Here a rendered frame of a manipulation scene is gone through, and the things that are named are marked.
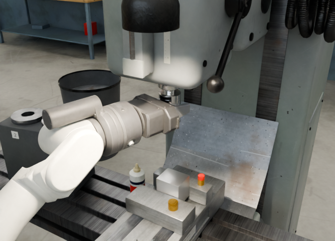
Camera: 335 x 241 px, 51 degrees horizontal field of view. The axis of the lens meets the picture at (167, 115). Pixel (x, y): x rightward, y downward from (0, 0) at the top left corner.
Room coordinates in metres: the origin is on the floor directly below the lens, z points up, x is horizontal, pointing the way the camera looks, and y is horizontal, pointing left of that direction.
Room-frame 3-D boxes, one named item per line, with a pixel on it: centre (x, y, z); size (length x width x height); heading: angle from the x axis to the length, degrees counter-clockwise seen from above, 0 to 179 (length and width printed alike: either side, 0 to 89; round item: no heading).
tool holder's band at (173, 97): (0.68, 0.00, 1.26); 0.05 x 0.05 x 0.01
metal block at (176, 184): (0.68, -0.01, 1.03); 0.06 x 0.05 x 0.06; 58
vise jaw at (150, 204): (0.63, 0.02, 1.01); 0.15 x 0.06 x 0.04; 58
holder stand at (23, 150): (0.88, 0.34, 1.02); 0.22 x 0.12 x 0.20; 71
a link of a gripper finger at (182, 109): (0.66, -0.02, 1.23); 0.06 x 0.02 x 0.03; 133
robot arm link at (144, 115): (0.62, 0.06, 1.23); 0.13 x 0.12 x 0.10; 43
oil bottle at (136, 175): (0.78, 0.08, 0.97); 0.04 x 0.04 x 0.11
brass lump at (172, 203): (0.61, -0.01, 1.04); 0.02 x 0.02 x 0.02
